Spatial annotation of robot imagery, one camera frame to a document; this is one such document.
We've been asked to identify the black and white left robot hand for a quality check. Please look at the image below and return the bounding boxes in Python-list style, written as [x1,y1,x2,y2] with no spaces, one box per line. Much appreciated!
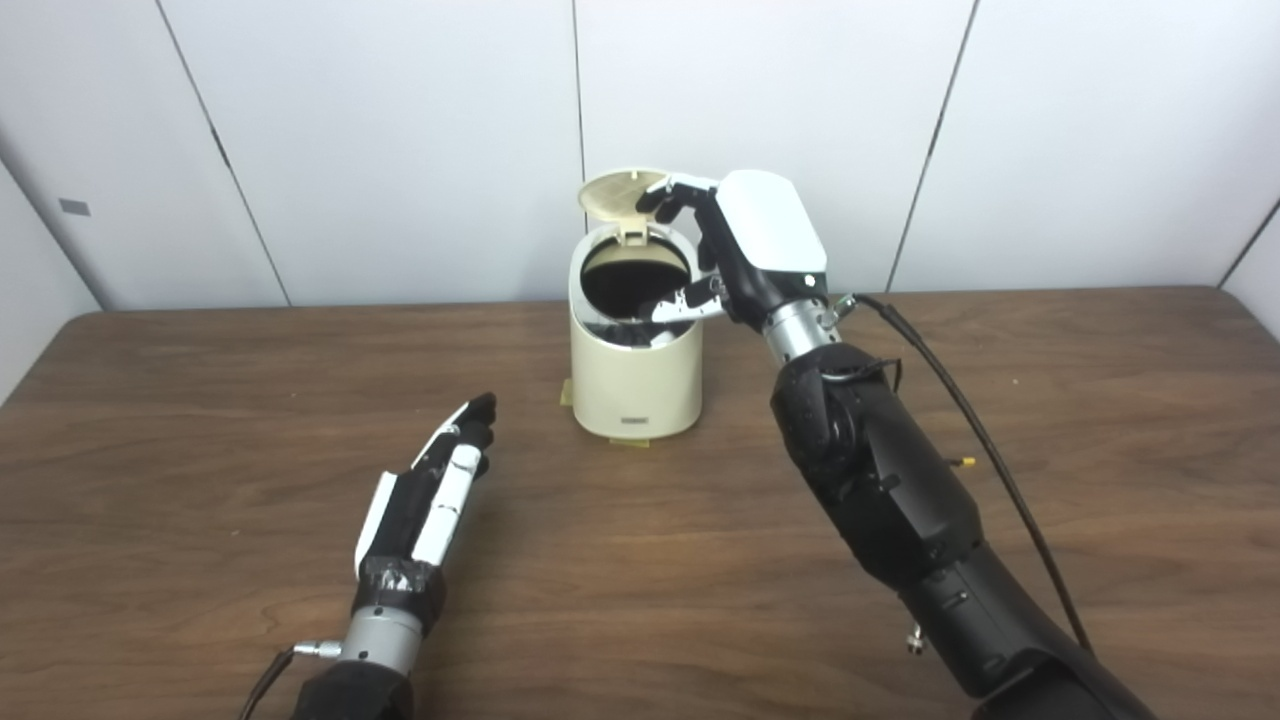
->
[353,392,498,633]

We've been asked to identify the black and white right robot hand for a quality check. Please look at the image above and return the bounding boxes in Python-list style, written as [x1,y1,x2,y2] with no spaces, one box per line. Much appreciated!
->
[636,170,831,331]

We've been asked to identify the round cream bin lid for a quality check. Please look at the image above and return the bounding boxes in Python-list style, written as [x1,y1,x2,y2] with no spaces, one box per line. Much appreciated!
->
[579,168,671,246]

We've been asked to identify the cream-colored bin body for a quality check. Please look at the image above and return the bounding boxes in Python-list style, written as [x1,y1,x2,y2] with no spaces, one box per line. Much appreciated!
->
[569,225,704,441]

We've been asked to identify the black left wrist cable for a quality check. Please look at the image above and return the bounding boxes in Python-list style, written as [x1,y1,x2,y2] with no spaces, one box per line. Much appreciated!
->
[238,642,343,720]

